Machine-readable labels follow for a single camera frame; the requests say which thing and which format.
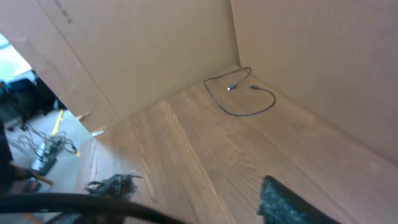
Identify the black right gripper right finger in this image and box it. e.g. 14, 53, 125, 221
257, 175, 338, 224

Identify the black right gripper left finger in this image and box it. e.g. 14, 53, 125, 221
46, 174, 142, 224

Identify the equipment on floor beyond wall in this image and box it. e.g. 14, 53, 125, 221
18, 123, 80, 175

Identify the short black usb cable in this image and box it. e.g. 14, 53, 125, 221
203, 67, 277, 118

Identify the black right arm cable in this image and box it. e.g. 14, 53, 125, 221
0, 192, 187, 224

